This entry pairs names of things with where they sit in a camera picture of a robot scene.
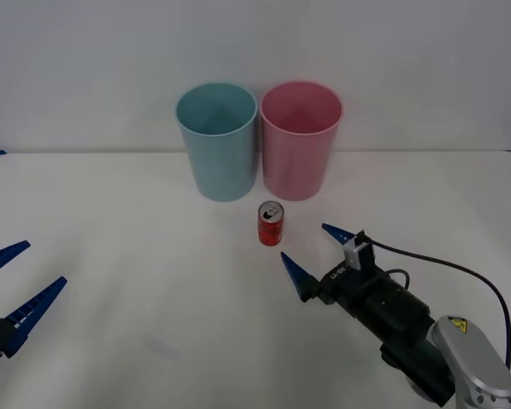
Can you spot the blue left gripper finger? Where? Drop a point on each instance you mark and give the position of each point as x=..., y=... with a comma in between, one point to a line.
x=30, y=317
x=2, y=257

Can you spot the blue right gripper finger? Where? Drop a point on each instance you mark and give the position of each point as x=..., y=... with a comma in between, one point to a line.
x=337, y=233
x=297, y=274

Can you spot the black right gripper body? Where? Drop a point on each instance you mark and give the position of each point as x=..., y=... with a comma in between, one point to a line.
x=349, y=289

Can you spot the red drink can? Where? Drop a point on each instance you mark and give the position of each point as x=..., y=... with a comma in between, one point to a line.
x=271, y=232

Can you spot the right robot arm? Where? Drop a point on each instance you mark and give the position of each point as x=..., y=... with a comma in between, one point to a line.
x=468, y=358

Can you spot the pink plastic bin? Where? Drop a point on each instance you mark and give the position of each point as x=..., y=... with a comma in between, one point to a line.
x=296, y=166

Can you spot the pale blue plastic bin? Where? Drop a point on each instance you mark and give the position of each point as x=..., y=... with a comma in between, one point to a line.
x=221, y=166

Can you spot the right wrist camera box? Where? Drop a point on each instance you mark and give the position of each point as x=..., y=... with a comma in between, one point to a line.
x=354, y=253

